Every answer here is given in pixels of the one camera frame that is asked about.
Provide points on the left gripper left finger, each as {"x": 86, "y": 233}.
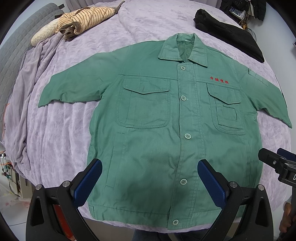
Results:
{"x": 42, "y": 220}

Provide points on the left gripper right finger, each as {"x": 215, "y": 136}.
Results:
{"x": 256, "y": 222}

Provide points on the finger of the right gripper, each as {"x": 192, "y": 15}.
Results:
{"x": 286, "y": 154}
{"x": 270, "y": 158}

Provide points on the green work jacket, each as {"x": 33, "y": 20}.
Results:
{"x": 162, "y": 107}

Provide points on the black clothes pile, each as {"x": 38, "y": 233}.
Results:
{"x": 242, "y": 11}

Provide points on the person's right hand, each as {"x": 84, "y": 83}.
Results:
{"x": 286, "y": 218}

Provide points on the lavender plush bed blanket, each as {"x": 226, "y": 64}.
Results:
{"x": 50, "y": 144}

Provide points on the black folded garment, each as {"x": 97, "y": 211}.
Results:
{"x": 232, "y": 35}

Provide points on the grey quilted headboard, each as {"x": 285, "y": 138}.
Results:
{"x": 16, "y": 46}

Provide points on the cream knit pillow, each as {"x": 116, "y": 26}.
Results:
{"x": 45, "y": 32}

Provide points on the striped beige folded garment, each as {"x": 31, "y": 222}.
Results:
{"x": 77, "y": 22}

